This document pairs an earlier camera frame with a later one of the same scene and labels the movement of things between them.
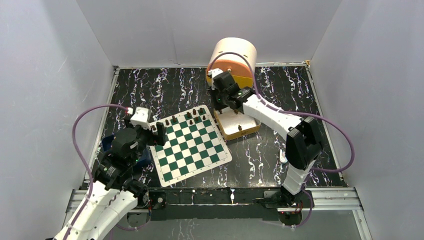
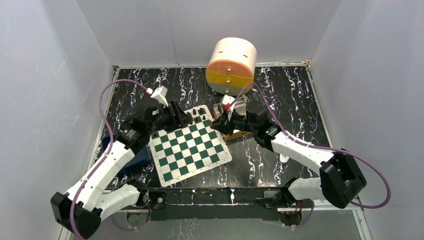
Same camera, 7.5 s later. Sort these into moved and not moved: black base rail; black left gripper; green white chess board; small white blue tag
Moved: black left gripper
Not moved: small white blue tag; black base rail; green white chess board
